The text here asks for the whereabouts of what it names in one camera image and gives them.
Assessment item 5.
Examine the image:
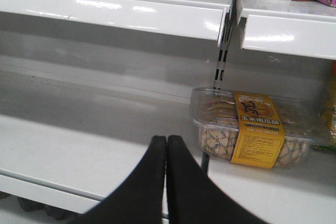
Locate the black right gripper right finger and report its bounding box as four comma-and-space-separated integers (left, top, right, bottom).
166, 135, 266, 223

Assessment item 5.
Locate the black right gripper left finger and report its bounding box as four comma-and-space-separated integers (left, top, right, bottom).
71, 135, 166, 223

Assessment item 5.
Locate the boxed bread package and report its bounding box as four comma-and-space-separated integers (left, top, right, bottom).
190, 88, 332, 169

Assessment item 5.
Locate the white metal shelf unit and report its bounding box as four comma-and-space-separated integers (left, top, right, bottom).
1, 0, 335, 223

